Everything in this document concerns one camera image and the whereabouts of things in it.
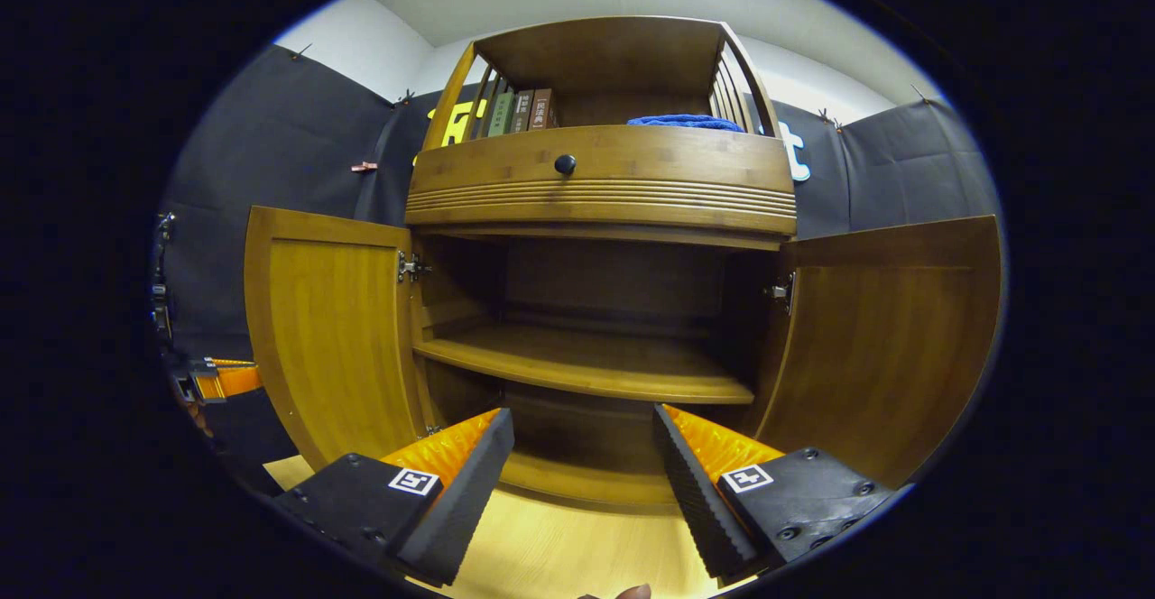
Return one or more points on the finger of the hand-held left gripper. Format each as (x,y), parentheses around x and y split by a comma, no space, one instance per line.
(233,362)
(230,382)

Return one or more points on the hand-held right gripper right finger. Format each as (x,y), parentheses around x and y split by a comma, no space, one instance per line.
(695,504)

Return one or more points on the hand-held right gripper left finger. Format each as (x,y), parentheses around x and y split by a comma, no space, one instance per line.
(465,509)

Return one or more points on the wooden shoe cabinet door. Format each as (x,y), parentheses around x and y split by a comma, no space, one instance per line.
(334,337)
(893,355)

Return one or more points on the wooden double-door shoe cabinet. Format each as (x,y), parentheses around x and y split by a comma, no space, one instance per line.
(605,53)

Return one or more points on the metal door hinge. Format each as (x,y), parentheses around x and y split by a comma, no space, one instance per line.
(780,292)
(412,266)

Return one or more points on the wooden inner shelf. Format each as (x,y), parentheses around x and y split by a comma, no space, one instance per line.
(586,364)

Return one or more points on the black backdrop cloth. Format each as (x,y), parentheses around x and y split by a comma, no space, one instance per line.
(271,148)

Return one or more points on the black clip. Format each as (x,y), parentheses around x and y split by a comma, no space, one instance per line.
(920,94)
(828,118)
(300,51)
(406,96)

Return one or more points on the round black drawer knob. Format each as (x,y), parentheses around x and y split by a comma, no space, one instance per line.
(565,164)

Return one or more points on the green book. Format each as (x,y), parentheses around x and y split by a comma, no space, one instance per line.
(501,115)

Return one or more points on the grey book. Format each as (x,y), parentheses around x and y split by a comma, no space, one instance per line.
(522,112)

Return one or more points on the blue towel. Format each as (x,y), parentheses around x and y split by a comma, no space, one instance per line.
(686,122)

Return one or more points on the brown book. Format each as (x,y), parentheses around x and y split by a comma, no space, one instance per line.
(541,109)

